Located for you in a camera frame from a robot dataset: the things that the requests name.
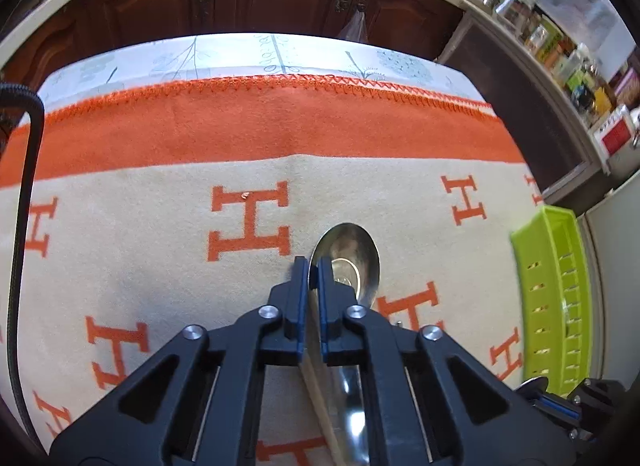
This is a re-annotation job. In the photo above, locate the green plastic utensil tray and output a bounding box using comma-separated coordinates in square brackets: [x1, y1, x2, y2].
[510, 206, 593, 399]

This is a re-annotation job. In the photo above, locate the black cable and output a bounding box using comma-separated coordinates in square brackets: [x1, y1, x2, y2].
[0, 83, 47, 447]

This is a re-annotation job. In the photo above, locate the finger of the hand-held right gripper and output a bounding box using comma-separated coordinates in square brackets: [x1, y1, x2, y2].
[520, 377, 626, 428]
[537, 402, 601, 443]

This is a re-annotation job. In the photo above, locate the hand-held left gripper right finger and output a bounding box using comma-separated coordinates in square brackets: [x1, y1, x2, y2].
[316, 257, 581, 466]

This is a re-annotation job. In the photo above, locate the orange and beige printed blanket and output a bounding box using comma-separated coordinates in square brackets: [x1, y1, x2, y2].
[0, 73, 546, 466]

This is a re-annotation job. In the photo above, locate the floral white tablecloth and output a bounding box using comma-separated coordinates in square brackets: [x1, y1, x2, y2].
[37, 33, 493, 114]

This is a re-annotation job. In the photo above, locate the white refrigerator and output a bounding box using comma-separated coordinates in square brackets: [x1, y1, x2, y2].
[575, 166, 640, 397]

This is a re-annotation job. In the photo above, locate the white jar red label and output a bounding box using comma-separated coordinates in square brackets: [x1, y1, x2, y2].
[590, 106, 638, 171]

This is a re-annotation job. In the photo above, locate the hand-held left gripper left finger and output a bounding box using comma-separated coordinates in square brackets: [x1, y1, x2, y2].
[47, 256, 308, 466]

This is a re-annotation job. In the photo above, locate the clear plastic bag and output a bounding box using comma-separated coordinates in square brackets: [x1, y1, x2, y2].
[335, 10, 371, 44]

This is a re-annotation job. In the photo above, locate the large metal spoon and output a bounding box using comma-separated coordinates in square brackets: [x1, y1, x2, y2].
[300, 222, 382, 466]

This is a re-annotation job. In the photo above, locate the white kitchen countertop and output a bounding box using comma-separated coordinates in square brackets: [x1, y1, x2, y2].
[0, 0, 501, 76]

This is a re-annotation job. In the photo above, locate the green tin can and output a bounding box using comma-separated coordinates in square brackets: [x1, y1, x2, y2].
[536, 16, 567, 55]

